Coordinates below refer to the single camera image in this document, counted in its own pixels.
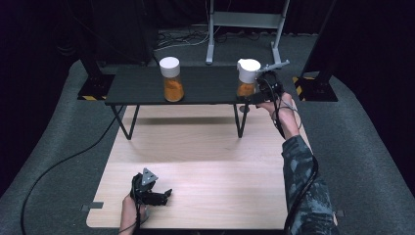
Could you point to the grey table edge bracket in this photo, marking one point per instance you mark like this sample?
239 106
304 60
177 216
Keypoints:
93 206

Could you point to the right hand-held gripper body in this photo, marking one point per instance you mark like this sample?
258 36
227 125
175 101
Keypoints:
270 83

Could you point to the black post with striped base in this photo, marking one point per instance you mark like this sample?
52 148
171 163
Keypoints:
314 86
96 84

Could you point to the person's right hand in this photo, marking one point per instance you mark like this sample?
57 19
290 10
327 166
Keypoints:
287 114

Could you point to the glass jar of orange powder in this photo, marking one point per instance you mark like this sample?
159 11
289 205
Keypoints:
173 88
248 70

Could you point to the grey metal stand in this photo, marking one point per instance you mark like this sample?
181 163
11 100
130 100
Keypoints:
243 19

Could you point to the person's left hand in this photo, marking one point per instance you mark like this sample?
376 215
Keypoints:
129 212

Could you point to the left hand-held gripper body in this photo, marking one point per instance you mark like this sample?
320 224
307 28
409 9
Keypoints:
143 186

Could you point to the black shelf with metal legs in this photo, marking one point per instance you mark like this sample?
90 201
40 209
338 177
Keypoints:
202 84

